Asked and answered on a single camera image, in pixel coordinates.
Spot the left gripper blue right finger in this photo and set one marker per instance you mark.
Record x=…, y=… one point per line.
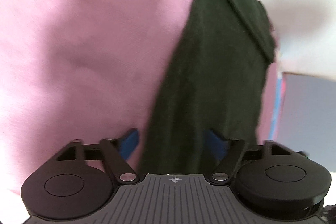
x=216, y=145

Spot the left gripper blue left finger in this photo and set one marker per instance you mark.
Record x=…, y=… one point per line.
x=128, y=143

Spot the black knit garment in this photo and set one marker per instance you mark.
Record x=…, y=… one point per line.
x=214, y=82

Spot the pink floral bed sheet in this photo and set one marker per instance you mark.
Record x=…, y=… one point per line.
x=80, y=69

